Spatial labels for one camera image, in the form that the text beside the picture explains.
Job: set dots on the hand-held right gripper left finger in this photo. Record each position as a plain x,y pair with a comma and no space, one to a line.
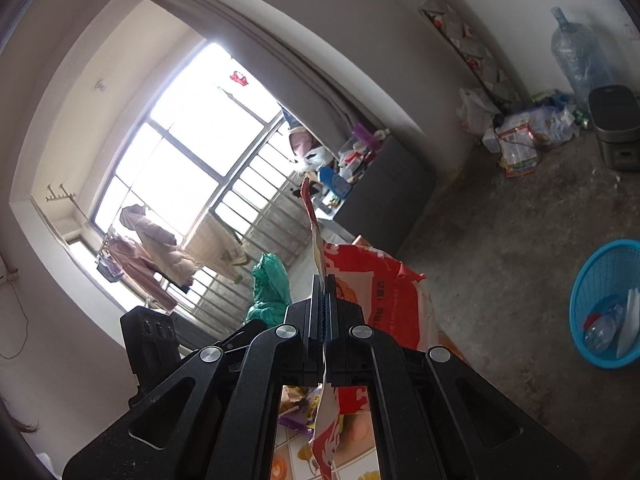
315,320

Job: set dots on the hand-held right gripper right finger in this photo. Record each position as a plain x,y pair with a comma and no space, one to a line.
332,320

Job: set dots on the red white snack bag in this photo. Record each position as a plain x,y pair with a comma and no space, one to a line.
380,290

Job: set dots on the purple snack wrapper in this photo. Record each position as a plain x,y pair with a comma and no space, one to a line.
297,417

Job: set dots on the blue plastic basket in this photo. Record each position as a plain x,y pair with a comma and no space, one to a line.
600,270

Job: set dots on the white paper sheet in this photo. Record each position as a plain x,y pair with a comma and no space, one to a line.
629,325

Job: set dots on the green plastic bag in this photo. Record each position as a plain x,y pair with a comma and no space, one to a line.
270,285

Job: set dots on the pink garment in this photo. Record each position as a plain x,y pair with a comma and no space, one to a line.
135,265

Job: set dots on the dark blue garment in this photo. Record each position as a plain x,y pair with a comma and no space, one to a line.
110,270

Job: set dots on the beige puffy jacket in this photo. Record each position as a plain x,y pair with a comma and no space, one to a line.
160,250

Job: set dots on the beige hanging cloth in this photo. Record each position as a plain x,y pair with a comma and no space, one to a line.
215,250

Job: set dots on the grey cabinet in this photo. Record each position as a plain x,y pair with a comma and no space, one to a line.
385,195

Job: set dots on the blue detergent bottle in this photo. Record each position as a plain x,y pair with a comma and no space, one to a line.
334,182

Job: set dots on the pink bundle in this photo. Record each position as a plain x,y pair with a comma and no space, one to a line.
300,145

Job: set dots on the purple cup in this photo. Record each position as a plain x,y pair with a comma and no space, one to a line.
362,135

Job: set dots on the window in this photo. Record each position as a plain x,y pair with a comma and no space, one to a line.
190,135

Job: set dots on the red window sticker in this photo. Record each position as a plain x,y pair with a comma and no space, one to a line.
239,79

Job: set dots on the white plastic bag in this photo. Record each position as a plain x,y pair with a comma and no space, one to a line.
475,110

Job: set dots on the pile of wrappers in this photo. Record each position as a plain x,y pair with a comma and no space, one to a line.
525,135

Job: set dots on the grey curtain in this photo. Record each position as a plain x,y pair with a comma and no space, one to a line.
260,40

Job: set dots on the printed folded board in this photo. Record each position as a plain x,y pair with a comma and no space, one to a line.
470,50

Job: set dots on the black rice cooker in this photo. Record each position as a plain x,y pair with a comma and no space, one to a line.
617,130

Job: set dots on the large blue water jug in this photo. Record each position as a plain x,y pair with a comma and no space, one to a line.
580,60

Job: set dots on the wall drying rack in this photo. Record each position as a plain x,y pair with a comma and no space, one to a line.
60,194

